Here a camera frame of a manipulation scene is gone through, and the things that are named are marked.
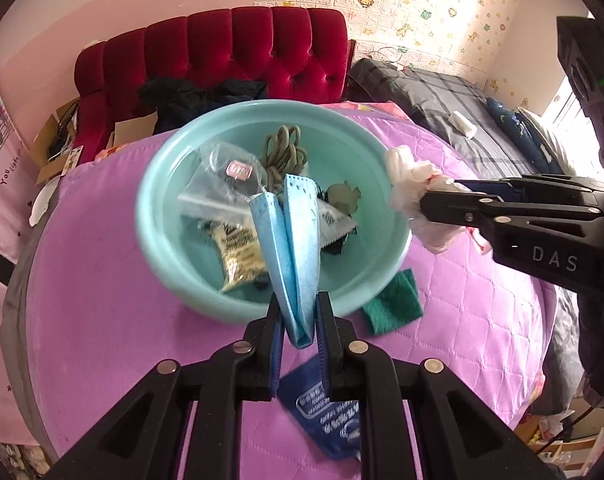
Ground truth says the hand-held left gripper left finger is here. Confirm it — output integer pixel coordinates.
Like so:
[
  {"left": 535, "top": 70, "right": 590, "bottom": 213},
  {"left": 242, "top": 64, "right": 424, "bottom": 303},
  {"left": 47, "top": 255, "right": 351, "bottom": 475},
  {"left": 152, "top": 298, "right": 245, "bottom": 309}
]
[{"left": 47, "top": 291, "right": 285, "bottom": 480}]

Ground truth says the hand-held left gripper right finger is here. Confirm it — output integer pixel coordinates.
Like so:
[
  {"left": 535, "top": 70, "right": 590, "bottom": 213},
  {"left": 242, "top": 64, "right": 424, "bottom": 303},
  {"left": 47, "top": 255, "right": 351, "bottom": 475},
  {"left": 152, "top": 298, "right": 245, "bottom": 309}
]
[{"left": 314, "top": 291, "right": 560, "bottom": 480}]

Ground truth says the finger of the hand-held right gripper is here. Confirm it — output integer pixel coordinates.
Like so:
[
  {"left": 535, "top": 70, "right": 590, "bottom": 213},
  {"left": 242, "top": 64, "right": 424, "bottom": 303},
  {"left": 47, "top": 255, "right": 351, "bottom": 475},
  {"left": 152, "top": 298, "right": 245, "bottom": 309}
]
[
  {"left": 420, "top": 190, "right": 604, "bottom": 242},
  {"left": 453, "top": 175, "right": 604, "bottom": 198}
]

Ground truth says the white cloth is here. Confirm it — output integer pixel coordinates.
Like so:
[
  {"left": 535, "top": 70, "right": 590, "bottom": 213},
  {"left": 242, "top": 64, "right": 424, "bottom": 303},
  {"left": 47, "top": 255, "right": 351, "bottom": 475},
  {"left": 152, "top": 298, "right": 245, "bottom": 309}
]
[{"left": 384, "top": 145, "right": 492, "bottom": 255}]

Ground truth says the blue face mask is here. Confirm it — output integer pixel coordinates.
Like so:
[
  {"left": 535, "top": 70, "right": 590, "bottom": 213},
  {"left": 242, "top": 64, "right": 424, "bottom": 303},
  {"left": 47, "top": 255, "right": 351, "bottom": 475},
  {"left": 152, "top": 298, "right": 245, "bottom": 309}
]
[{"left": 249, "top": 174, "right": 321, "bottom": 350}]

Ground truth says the black patterned packet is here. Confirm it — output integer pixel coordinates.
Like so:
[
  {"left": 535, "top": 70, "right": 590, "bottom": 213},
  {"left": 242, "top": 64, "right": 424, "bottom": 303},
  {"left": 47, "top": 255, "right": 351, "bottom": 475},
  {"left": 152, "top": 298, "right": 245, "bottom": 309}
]
[{"left": 322, "top": 237, "right": 351, "bottom": 257}]

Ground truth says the yellow snack packet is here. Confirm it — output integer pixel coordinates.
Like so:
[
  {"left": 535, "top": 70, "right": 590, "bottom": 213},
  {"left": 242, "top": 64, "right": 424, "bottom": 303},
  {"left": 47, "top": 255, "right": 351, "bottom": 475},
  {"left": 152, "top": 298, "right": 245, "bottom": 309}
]
[{"left": 198, "top": 220, "right": 270, "bottom": 293}]

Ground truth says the teal plastic basin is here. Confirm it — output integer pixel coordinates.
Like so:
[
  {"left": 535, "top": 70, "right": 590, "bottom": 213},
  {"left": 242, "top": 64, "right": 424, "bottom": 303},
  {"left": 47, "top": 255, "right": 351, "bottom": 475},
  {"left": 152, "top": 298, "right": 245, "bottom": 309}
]
[{"left": 134, "top": 99, "right": 413, "bottom": 326}]

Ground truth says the clear plastic bag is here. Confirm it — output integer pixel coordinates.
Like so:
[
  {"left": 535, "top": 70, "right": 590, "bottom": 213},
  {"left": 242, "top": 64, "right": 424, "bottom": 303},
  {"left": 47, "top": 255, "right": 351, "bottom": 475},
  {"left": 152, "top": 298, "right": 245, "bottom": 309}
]
[{"left": 177, "top": 141, "right": 270, "bottom": 221}]

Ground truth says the grey green cord bundle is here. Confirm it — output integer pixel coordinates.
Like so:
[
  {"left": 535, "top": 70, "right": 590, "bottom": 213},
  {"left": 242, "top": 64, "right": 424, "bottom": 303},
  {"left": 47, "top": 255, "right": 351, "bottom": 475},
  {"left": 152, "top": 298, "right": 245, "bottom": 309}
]
[{"left": 263, "top": 125, "right": 310, "bottom": 191}]

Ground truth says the dark blue pouch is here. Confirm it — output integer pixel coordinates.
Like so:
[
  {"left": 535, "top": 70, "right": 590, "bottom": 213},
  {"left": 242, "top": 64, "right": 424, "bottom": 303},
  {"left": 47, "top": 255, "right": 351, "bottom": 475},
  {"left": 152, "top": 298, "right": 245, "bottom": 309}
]
[{"left": 277, "top": 357, "right": 367, "bottom": 461}]

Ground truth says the dark blue pillow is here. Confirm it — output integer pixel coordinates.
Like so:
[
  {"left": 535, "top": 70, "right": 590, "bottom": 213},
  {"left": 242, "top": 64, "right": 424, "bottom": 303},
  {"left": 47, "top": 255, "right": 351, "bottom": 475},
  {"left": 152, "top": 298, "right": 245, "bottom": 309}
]
[{"left": 484, "top": 96, "right": 562, "bottom": 173}]

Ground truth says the small white roll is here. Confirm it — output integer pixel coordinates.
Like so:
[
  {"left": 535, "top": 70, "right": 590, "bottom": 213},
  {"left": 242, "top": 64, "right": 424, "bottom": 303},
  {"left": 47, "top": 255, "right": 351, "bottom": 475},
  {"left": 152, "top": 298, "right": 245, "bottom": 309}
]
[{"left": 449, "top": 111, "right": 477, "bottom": 138}]

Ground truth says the white pillow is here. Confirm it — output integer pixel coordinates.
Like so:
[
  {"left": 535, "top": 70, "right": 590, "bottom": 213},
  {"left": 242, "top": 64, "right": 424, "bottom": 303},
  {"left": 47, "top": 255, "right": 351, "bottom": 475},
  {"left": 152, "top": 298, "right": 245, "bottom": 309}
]
[{"left": 519, "top": 107, "right": 577, "bottom": 171}]

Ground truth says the green scouring pad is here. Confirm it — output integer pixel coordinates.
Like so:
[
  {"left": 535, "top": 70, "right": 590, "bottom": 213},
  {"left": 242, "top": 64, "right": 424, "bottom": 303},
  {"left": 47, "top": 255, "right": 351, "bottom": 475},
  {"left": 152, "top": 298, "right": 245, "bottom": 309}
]
[{"left": 362, "top": 268, "right": 425, "bottom": 337}]

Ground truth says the grey plaid bedding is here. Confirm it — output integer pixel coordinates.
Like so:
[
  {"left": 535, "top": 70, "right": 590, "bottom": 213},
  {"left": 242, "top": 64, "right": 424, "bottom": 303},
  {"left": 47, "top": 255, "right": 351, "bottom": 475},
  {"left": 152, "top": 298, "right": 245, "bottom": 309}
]
[{"left": 347, "top": 57, "right": 587, "bottom": 416}]

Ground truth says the purple quilted mat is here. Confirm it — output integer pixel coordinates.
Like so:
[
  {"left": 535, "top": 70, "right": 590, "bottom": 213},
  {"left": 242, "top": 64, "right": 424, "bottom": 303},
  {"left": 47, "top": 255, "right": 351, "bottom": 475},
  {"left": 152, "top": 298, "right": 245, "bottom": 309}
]
[{"left": 24, "top": 102, "right": 557, "bottom": 480}]

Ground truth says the red tufted sofa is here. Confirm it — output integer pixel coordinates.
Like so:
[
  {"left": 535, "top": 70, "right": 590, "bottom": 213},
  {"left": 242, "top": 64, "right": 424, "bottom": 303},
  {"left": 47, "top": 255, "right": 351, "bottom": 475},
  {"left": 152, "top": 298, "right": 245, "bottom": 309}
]
[{"left": 74, "top": 6, "right": 350, "bottom": 166}]

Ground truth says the flat cardboard piece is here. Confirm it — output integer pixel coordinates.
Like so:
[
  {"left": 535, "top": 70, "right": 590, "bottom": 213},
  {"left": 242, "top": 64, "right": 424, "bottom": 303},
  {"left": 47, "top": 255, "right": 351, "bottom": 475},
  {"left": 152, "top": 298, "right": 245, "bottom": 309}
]
[{"left": 107, "top": 110, "right": 160, "bottom": 148}]

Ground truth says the dark clothing pile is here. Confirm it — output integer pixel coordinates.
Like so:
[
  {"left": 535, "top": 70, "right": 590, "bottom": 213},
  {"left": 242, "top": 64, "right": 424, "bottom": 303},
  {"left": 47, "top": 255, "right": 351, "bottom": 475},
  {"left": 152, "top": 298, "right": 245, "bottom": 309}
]
[{"left": 138, "top": 77, "right": 269, "bottom": 133}]

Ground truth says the white paper sheet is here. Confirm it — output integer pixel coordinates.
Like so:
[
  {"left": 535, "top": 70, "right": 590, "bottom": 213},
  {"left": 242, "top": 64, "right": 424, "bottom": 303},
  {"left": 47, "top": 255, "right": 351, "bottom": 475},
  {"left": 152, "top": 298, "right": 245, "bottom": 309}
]
[{"left": 29, "top": 182, "right": 58, "bottom": 227}]

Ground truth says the small printed card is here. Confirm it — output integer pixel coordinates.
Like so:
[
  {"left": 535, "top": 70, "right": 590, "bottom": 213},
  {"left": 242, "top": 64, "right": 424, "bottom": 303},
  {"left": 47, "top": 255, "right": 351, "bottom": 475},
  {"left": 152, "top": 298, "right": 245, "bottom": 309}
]
[{"left": 62, "top": 146, "right": 85, "bottom": 176}]

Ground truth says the open cardboard box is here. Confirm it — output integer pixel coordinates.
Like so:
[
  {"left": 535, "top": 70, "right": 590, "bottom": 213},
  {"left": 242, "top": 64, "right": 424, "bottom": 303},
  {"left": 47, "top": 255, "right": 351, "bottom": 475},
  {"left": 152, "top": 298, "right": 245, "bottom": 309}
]
[{"left": 34, "top": 97, "right": 83, "bottom": 183}]

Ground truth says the black cable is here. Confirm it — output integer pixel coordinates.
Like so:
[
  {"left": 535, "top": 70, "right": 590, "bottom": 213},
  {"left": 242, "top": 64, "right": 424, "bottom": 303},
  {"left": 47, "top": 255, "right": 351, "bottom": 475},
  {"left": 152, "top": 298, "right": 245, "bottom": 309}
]
[{"left": 536, "top": 402, "right": 595, "bottom": 456}]

